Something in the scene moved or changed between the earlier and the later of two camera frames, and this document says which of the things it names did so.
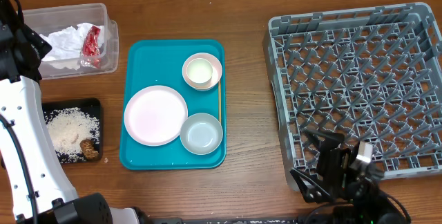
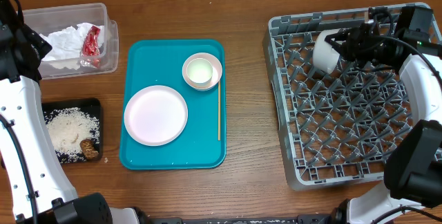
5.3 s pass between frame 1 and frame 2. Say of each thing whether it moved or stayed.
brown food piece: stayed
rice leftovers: stayed
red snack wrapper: stayed
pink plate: stayed
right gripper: moved
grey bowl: moved
